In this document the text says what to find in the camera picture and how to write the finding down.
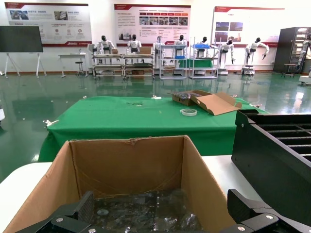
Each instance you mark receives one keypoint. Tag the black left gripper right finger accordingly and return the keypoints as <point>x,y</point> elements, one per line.
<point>255,218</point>

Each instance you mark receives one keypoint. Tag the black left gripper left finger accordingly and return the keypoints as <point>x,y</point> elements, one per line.
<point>73,218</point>

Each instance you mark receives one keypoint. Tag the translucent antistatic bag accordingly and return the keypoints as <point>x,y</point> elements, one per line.
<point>170,218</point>

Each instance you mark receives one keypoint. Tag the black slotted container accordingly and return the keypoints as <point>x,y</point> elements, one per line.
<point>262,165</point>

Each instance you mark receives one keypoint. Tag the open brown cardboard box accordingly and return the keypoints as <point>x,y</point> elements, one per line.
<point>126,165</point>

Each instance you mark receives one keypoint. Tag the small brown cardboard box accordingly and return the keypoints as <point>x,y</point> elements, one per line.
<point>145,50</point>
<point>115,51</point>

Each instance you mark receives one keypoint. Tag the green tablecloth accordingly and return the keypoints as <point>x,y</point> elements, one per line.
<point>121,116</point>

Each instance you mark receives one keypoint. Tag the flat carton with open lid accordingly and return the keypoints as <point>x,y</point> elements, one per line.
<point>216,104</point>

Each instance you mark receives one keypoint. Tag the clear tape roll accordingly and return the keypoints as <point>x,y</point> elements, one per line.
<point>182,112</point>

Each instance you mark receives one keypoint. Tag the small clear plastic scrap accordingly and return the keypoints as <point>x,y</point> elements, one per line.
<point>134,104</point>

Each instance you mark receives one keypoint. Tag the black mesh packing material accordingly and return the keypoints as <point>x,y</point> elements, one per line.
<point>184,95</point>

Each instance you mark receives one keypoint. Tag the black round stool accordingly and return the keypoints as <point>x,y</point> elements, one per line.
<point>79,63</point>

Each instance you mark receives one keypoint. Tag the small dark side table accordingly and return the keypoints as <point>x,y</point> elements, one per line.
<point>289,65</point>

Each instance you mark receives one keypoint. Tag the metal tube workbench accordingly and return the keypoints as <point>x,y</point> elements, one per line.
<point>139,63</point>
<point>108,63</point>

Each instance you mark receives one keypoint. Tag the small white table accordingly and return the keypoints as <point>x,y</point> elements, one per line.
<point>73,55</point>

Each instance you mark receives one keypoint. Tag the tall black cabinet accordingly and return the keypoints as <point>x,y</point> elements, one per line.
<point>286,48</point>

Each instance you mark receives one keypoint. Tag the black display on tripod stand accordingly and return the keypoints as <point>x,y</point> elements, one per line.
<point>20,38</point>

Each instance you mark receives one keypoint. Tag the wall poster with blue photos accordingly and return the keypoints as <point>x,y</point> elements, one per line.
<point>243,24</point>

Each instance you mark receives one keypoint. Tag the wall poster with red bar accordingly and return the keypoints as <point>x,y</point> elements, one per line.
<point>48,21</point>

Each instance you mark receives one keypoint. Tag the wall poster with photo row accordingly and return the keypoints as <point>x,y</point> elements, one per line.
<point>150,24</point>

